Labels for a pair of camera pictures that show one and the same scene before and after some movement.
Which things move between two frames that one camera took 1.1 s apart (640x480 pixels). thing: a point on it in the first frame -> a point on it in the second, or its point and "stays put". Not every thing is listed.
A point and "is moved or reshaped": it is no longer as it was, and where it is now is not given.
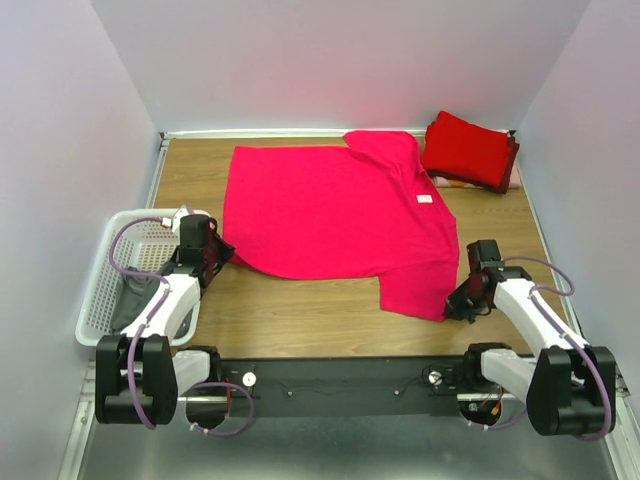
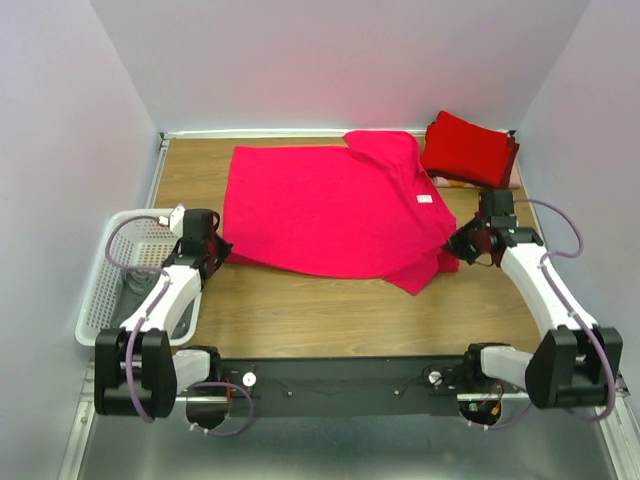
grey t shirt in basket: [135, 289] stays put
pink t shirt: [367, 211] is moved or reshaped
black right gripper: [456, 309] -> [457, 245]
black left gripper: [226, 250] stays put
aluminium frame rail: [194, 402] stays put
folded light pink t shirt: [513, 180] stays put
